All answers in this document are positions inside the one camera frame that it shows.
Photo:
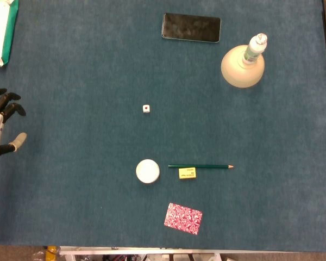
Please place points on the small white die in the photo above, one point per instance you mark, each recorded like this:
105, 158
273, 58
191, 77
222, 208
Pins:
146, 108

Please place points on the green wet wipes pack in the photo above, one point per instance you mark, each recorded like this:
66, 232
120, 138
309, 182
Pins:
0, 32

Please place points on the yellow clamp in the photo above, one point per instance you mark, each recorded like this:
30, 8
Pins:
51, 253

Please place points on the yellow eraser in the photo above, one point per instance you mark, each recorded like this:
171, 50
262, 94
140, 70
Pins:
187, 174

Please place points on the red patterned playing card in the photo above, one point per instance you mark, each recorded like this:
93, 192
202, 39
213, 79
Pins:
183, 218

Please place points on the green pencil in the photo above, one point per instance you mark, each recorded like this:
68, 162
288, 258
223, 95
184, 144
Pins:
201, 166

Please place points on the black smartphone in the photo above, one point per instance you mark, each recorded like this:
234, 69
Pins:
190, 27

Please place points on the beige upturned bowl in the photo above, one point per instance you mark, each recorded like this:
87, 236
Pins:
235, 72

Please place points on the white plastic bottle green label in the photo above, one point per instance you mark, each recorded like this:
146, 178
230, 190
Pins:
254, 50

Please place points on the white metal table frame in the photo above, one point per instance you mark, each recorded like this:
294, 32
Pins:
152, 250

